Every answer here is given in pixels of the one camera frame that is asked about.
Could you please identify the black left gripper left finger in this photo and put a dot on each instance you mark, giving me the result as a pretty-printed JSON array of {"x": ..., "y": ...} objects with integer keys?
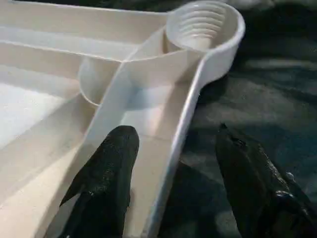
[{"x": 106, "y": 178}]

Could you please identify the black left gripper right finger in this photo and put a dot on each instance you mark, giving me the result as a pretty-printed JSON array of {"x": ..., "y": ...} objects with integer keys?
[{"x": 257, "y": 188}]

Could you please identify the black plastic mat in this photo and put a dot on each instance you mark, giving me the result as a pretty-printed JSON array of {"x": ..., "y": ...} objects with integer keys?
[{"x": 272, "y": 99}]

